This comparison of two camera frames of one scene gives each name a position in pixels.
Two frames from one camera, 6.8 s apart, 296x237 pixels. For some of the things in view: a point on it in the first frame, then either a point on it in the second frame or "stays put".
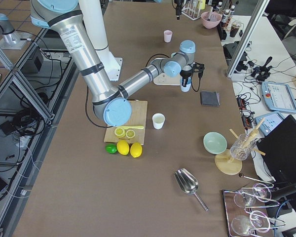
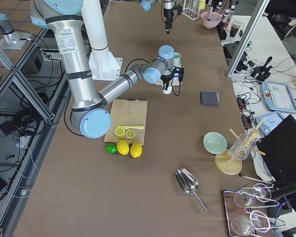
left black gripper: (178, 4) -> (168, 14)
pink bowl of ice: (215, 19) stays put
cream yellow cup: (158, 119) -> (168, 91)
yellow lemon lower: (136, 149) stays put
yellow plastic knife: (128, 127) stays put
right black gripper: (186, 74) -> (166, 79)
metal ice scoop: (188, 183) stays put
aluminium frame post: (248, 38) stays put
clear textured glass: (242, 146) stays put
